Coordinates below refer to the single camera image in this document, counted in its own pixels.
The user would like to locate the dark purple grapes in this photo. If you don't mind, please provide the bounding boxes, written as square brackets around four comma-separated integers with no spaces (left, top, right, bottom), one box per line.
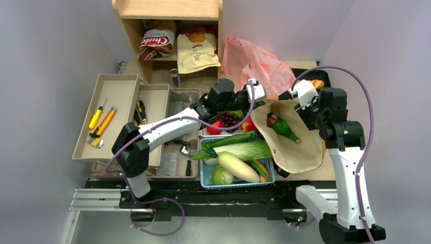
[220,112,240,128]

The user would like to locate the red yellow apple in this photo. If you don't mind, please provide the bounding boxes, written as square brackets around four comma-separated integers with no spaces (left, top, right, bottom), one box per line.
[241,117,257,133]

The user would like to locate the golden baguette bread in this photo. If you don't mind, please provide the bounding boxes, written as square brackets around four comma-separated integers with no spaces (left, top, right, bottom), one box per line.
[310,79,325,90]

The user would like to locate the green cucumber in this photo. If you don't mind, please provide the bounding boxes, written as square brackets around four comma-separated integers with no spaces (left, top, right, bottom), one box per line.
[201,131,257,149]

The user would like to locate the green glass bottle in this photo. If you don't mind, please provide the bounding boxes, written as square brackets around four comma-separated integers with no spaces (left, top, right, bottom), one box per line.
[267,112,301,144]

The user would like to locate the pink plastic grocery bag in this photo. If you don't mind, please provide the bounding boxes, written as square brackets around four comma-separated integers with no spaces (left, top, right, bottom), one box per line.
[221,37,295,98]

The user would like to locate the brown Trader Joe's bag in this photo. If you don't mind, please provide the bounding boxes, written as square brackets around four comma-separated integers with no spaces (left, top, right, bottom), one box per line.
[251,99,325,175]

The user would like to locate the green napa cabbage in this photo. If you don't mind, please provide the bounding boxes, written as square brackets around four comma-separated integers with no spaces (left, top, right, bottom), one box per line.
[213,140,272,161]

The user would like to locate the white daikon radish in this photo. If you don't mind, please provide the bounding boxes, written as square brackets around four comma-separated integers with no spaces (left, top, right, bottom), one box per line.
[218,151,260,183]

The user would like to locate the cream chips bag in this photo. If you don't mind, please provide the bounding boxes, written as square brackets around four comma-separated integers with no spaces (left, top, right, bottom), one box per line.
[177,24,221,74]

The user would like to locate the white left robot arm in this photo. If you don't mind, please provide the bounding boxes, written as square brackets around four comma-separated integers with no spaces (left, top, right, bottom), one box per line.
[108,78,267,208]

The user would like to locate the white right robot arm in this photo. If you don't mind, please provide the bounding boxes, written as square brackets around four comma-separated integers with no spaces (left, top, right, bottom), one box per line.
[285,87,386,243]

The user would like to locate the black tray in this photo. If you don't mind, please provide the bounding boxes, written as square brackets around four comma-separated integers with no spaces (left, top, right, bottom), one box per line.
[292,68,331,87]

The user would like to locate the white perforated basket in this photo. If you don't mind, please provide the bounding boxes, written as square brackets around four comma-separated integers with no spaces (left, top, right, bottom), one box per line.
[198,110,247,137]

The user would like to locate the green leafy vegetable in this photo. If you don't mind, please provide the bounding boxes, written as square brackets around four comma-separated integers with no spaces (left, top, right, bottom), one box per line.
[192,148,218,161]

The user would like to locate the long green bean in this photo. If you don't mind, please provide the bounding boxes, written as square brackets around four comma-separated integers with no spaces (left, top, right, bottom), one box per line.
[248,161,276,186]

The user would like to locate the grey plastic case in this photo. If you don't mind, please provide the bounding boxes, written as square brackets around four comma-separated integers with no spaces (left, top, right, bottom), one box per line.
[167,101,185,117]

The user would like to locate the silver drink can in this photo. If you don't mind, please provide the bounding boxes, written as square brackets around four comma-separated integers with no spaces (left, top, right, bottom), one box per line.
[169,68,181,87]

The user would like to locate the blue perforated basket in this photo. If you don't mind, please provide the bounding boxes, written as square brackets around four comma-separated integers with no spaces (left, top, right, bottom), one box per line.
[198,135,276,190]

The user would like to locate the beige toolbox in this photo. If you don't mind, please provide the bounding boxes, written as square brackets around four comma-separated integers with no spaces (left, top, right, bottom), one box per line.
[138,85,201,180]

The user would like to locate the small black screwdriver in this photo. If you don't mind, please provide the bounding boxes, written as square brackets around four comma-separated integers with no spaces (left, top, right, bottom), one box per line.
[186,160,192,176]

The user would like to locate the wooden shelf unit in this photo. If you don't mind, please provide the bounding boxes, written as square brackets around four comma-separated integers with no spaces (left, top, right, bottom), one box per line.
[112,0,223,84]

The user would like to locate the clear small parts box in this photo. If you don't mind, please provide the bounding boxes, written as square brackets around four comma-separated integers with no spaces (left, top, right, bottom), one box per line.
[161,153,178,176]

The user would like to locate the black yellow screwdriver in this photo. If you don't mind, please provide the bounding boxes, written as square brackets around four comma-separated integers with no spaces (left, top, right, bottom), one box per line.
[136,100,147,125]
[133,110,143,126]

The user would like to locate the Chubs snack bag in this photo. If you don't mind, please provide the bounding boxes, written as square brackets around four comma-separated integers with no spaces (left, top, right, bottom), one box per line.
[139,19,177,60]

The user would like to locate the beige toolbox tray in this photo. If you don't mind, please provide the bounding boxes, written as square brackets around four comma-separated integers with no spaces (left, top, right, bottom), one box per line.
[72,74,170,163]

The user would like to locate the orange utility knife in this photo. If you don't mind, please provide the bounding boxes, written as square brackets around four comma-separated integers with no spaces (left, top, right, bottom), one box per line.
[89,106,116,138]

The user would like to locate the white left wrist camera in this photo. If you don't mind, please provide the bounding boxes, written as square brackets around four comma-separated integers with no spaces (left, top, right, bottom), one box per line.
[246,78,267,102]

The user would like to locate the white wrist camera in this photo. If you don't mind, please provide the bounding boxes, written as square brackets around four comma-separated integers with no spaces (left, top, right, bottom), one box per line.
[246,78,267,102]
[288,80,319,110]

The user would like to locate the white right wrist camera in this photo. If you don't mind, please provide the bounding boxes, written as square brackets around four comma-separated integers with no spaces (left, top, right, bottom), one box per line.
[288,80,319,110]

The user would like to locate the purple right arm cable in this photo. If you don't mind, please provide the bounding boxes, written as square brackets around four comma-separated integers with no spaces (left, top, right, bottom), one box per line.
[289,66,375,244]

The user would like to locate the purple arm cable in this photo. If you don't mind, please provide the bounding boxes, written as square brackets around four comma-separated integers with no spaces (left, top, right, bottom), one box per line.
[105,82,256,237]
[289,66,375,244]

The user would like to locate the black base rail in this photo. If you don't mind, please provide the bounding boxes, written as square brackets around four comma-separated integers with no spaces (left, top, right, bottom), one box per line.
[70,180,306,221]

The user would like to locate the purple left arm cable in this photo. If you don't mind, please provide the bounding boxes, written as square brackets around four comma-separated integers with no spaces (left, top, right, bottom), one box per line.
[105,82,256,237]

